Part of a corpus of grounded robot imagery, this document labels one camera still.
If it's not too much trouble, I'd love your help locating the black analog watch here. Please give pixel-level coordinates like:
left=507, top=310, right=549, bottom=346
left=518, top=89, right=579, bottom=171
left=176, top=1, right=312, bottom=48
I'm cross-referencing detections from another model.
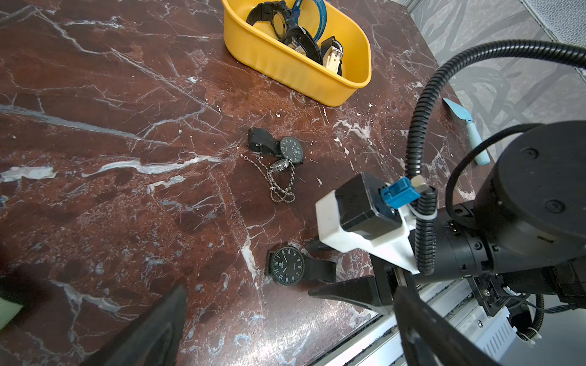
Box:
left=265, top=246, right=337, bottom=286
left=247, top=127, right=305, bottom=165

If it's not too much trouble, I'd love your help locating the light blue spatula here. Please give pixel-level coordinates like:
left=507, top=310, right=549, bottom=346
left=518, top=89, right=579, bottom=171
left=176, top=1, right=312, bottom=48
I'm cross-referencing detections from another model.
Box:
left=443, top=98, right=491, bottom=166

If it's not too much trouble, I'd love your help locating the blue transparent watch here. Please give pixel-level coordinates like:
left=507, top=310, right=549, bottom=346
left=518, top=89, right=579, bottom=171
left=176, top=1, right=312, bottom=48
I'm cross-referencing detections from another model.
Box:
left=291, top=0, right=329, bottom=43

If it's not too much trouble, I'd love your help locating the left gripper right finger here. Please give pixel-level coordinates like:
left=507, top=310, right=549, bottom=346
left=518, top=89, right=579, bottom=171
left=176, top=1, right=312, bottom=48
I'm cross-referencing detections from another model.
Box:
left=394, top=286, right=497, bottom=366

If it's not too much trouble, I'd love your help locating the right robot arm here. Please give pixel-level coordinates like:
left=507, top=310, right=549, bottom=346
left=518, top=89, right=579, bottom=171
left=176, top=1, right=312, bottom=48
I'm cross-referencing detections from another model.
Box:
left=309, top=120, right=585, bottom=314

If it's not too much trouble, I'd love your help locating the black analog watch upper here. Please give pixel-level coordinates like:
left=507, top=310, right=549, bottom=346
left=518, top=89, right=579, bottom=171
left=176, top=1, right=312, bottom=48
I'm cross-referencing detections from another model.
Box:
left=247, top=127, right=305, bottom=165

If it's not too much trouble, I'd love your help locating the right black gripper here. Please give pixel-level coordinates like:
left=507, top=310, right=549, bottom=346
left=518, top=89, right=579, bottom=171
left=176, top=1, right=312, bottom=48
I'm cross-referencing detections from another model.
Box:
left=308, top=201, right=494, bottom=308

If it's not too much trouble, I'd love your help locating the black chunky digital watch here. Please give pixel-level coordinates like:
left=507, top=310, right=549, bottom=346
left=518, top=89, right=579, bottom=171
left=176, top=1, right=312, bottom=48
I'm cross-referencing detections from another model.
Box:
left=246, top=1, right=296, bottom=41

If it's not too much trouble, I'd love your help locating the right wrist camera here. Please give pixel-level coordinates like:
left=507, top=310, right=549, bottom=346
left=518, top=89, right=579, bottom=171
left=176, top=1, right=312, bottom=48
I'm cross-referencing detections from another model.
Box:
left=308, top=172, right=438, bottom=275

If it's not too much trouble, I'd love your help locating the right black corrugated cable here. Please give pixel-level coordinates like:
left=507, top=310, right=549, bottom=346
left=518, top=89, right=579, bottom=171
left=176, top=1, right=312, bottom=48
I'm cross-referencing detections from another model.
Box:
left=404, top=39, right=586, bottom=276

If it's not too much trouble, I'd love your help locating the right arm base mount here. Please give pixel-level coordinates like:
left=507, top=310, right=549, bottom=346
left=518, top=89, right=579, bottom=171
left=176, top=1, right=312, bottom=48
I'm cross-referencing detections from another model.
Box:
left=468, top=269, right=585, bottom=344

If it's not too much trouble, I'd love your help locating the aluminium front rail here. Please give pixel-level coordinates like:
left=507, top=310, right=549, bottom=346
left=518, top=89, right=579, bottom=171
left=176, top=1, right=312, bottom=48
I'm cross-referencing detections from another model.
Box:
left=310, top=278, right=518, bottom=366

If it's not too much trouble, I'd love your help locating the silver chain pocket watch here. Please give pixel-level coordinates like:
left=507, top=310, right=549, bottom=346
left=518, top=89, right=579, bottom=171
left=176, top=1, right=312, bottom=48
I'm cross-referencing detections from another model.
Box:
left=241, top=154, right=296, bottom=204

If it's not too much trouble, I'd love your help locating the yellow plastic storage box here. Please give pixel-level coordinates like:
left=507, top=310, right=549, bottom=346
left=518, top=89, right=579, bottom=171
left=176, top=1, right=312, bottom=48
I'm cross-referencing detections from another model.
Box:
left=222, top=1, right=372, bottom=107

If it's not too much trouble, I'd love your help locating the beige strap watch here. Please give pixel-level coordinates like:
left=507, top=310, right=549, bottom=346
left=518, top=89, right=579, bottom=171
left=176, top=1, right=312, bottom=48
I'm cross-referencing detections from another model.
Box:
left=322, top=46, right=343, bottom=76

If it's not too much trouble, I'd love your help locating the black analog watch lower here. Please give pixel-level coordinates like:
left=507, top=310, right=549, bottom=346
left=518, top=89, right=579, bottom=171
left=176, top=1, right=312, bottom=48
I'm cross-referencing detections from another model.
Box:
left=265, top=246, right=337, bottom=286

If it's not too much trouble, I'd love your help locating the black sport watch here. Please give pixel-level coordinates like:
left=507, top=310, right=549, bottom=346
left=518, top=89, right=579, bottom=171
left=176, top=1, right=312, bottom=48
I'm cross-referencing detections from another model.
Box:
left=282, top=26, right=323, bottom=65

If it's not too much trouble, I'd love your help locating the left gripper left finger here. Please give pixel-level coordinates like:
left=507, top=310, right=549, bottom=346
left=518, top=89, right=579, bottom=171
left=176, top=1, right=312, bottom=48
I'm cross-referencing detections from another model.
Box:
left=82, top=285, right=188, bottom=365

